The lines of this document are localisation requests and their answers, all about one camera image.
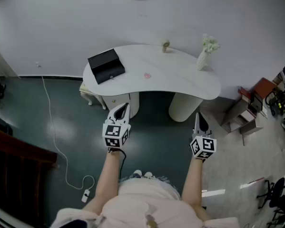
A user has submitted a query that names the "beige stool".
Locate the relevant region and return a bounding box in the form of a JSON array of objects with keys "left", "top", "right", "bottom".
[{"left": 79, "top": 81, "right": 107, "bottom": 110}]

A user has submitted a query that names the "person's left forearm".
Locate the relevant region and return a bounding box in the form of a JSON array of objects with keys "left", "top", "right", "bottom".
[{"left": 81, "top": 148, "right": 122, "bottom": 211}]

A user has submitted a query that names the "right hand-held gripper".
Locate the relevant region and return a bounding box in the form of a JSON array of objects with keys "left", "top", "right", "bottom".
[{"left": 189, "top": 112, "right": 217, "bottom": 162}]

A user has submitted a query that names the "black office chair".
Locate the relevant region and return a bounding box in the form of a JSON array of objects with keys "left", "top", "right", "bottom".
[{"left": 256, "top": 177, "right": 285, "bottom": 224}]

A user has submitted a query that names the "white ribbed table pedestal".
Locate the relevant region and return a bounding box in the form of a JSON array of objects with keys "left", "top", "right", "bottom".
[{"left": 168, "top": 91, "right": 205, "bottom": 123}]

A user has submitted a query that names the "person's right forearm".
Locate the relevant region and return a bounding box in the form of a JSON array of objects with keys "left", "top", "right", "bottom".
[{"left": 181, "top": 158, "right": 213, "bottom": 219}]

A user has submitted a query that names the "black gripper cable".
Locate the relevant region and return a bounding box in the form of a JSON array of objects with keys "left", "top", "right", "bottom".
[{"left": 108, "top": 148, "right": 127, "bottom": 183}]

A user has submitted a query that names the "white floor cable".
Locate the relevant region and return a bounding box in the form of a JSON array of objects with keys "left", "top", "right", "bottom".
[{"left": 41, "top": 76, "right": 96, "bottom": 190}]

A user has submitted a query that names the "black box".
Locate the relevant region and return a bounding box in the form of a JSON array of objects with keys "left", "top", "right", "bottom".
[{"left": 87, "top": 48, "right": 126, "bottom": 85}]

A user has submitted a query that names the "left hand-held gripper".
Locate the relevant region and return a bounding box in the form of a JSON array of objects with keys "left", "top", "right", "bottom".
[{"left": 102, "top": 103, "right": 132, "bottom": 150}]

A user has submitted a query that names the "white curved desk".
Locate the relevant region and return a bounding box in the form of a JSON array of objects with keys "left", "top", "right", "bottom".
[{"left": 82, "top": 44, "right": 222, "bottom": 101}]

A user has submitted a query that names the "white ribbed vase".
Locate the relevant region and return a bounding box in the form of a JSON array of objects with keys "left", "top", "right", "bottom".
[{"left": 196, "top": 48, "right": 211, "bottom": 71}]

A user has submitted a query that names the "white table drawer cabinet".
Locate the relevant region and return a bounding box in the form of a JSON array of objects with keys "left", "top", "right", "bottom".
[{"left": 101, "top": 92, "right": 140, "bottom": 119}]

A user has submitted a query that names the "white flower bouquet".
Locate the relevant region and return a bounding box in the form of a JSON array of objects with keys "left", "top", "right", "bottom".
[{"left": 202, "top": 34, "right": 221, "bottom": 54}]

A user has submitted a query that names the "person's pink top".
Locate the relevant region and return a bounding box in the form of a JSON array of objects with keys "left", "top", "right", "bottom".
[{"left": 49, "top": 178, "right": 241, "bottom": 228}]

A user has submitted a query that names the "white power strip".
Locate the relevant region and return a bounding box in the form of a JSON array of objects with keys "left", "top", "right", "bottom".
[{"left": 81, "top": 189, "right": 91, "bottom": 203}]

